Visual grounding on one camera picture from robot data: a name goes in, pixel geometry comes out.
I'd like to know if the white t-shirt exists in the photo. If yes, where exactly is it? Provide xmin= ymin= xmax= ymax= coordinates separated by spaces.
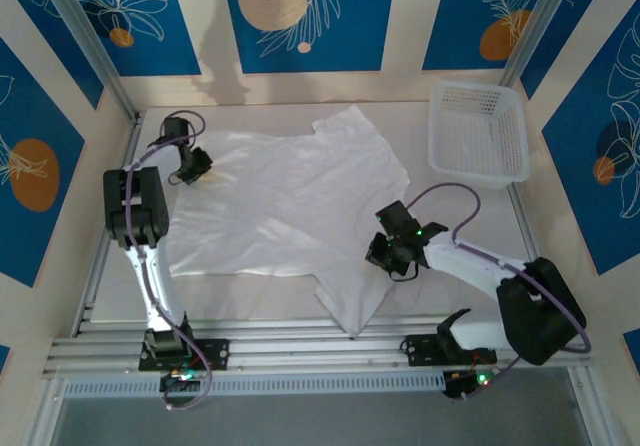
xmin=164 ymin=104 xmax=412 ymax=338

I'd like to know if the white perforated plastic basket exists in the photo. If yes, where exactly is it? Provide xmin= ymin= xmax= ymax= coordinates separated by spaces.
xmin=428 ymin=79 xmax=533 ymax=190

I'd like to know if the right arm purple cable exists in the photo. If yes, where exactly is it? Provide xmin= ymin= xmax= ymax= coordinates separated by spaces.
xmin=407 ymin=182 xmax=593 ymax=402

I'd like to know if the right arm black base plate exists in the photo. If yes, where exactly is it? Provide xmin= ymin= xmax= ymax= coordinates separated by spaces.
xmin=403 ymin=334 xmax=499 ymax=367

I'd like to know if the blue floral wall panel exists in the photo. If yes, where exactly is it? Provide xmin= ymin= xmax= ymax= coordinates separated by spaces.
xmin=0 ymin=35 xmax=86 ymax=289
xmin=221 ymin=0 xmax=398 ymax=74
xmin=541 ymin=0 xmax=640 ymax=276
xmin=62 ymin=0 xmax=202 ymax=78
xmin=422 ymin=0 xmax=566 ymax=72
xmin=0 ymin=0 xmax=105 ymax=111
xmin=519 ymin=0 xmax=617 ymax=100

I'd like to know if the aluminium mounting rail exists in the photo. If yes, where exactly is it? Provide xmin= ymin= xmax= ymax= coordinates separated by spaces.
xmin=42 ymin=318 xmax=591 ymax=380

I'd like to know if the aluminium frame post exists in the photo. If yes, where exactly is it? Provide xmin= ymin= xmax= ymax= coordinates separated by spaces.
xmin=502 ymin=0 xmax=586 ymax=85
xmin=37 ymin=0 xmax=145 ymax=123

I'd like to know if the grey slotted cable duct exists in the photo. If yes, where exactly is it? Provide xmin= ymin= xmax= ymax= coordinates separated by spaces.
xmin=62 ymin=373 xmax=446 ymax=400

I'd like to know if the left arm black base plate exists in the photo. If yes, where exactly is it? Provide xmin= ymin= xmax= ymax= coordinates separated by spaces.
xmin=138 ymin=338 xmax=231 ymax=372

